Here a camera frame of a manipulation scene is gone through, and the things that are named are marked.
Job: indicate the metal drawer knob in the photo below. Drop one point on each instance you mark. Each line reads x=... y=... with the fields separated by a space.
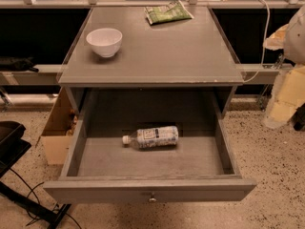
x=152 y=198

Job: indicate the grey open drawer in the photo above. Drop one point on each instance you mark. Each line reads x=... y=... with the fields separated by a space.
x=99 y=168

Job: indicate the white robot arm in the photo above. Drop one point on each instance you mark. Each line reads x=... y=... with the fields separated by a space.
x=288 y=93

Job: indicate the green snack bag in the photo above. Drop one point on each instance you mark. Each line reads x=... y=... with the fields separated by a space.
x=174 y=11

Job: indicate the grey cabinet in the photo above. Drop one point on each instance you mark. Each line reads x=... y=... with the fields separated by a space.
x=187 y=53

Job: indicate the black cloth on shelf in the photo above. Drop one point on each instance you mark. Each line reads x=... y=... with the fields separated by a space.
x=17 y=64

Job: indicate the cardboard box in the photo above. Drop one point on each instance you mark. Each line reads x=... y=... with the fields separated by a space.
x=57 y=134

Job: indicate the white ceramic bowl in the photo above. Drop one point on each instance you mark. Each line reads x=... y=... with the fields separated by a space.
x=105 y=42

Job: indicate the blue label plastic bottle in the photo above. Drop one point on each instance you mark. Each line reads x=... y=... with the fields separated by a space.
x=152 y=137

